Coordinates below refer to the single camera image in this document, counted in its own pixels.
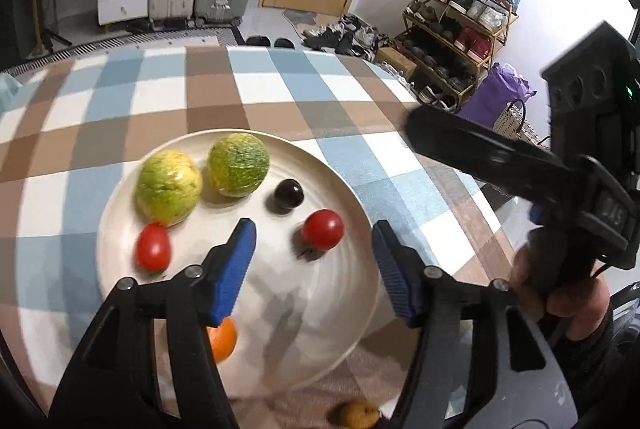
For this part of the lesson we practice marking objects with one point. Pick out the large cream plate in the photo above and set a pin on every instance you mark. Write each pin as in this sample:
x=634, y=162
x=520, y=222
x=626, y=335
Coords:
x=300, y=299

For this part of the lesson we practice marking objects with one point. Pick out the small brown longan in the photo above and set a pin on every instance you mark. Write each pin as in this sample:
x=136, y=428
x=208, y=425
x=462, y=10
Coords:
x=352, y=414

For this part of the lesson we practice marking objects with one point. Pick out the dark purple passion fruit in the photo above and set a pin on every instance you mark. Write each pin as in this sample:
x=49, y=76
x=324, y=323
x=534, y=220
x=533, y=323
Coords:
x=288, y=195

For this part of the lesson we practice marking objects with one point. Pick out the oval red tomato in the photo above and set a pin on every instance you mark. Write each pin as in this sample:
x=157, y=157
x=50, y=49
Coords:
x=152, y=248

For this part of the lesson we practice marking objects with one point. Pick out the person's right hand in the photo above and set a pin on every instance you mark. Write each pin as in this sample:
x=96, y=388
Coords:
x=575, y=309

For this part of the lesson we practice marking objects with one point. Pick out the black slipper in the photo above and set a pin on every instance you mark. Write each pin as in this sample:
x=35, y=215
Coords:
x=285, y=42
x=257, y=41

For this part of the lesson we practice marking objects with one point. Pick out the yellow-green guava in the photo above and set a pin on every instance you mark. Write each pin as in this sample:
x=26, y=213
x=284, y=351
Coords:
x=170, y=186

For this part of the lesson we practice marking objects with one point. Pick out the orange mandarin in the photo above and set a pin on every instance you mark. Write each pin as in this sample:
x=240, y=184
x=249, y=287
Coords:
x=225, y=341

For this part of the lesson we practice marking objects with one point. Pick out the green speckled guava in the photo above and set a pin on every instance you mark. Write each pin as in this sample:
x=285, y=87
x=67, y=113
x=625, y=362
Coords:
x=239, y=165

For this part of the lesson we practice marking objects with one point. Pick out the blue brown checked tablecloth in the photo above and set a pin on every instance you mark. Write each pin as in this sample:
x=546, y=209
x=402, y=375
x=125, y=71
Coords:
x=300, y=74

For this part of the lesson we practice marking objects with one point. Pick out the purple plastic bag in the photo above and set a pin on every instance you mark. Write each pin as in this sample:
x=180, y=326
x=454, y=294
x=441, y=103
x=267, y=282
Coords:
x=495, y=94

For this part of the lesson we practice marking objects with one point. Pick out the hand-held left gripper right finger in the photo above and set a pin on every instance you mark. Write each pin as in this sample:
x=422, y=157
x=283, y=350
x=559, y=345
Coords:
x=395, y=274

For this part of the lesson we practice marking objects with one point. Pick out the grey door mat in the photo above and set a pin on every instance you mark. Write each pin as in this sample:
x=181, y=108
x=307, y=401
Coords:
x=300, y=20

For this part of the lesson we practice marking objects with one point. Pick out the round red tomato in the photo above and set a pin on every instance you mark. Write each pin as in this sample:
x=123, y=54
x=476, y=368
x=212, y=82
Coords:
x=322, y=229

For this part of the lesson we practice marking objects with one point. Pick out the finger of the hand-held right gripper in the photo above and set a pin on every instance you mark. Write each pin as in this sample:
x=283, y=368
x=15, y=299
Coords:
x=480, y=149

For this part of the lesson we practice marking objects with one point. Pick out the grey ribbed floor mat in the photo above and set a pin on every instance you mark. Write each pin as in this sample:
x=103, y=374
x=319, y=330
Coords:
x=100, y=45

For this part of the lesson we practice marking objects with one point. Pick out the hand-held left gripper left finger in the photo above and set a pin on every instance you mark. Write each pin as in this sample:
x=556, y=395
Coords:
x=232, y=274

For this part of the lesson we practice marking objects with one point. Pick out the pile of shoes on floor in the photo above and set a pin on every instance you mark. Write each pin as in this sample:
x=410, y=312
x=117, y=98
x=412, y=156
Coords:
x=345, y=36

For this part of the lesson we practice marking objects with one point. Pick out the woven basket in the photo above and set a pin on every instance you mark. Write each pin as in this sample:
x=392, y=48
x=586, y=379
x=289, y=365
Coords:
x=510, y=121

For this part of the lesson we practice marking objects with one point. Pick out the wooden shoe rack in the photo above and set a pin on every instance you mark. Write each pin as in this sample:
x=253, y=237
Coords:
x=500, y=21

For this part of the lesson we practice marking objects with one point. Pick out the person's right forearm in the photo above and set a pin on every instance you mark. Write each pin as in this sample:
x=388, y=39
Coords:
x=590, y=364

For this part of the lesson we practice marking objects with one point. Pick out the brown cardboard box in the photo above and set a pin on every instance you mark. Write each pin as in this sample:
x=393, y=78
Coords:
x=396, y=61

